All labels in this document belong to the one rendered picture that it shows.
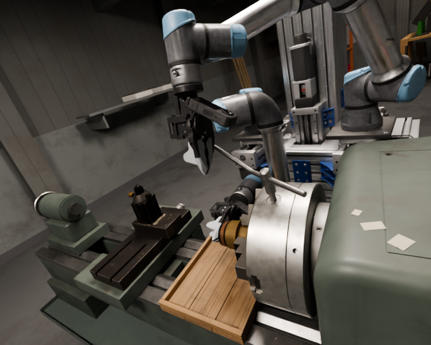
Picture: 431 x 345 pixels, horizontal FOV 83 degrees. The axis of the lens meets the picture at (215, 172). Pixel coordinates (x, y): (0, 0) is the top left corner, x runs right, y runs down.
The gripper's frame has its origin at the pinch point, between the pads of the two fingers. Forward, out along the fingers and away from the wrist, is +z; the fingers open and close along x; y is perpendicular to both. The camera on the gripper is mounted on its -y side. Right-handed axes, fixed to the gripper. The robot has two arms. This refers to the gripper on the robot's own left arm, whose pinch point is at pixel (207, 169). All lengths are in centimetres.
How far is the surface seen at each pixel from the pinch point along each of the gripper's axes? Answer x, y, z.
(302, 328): -6.3, -18.9, 45.2
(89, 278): 7, 59, 42
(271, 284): 6.3, -16.5, 23.3
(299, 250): 4.8, -22.5, 15.1
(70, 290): 0, 99, 65
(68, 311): 0, 106, 80
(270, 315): -6.7, -9.9, 44.8
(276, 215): 1.0, -16.9, 10.2
